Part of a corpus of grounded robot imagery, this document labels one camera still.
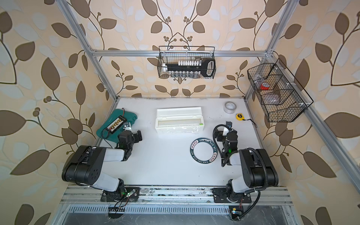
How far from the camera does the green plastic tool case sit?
0.93 metres

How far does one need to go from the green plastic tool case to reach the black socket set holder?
46cm

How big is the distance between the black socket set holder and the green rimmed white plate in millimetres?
444

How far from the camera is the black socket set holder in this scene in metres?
0.82

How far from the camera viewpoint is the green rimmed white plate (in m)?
0.88
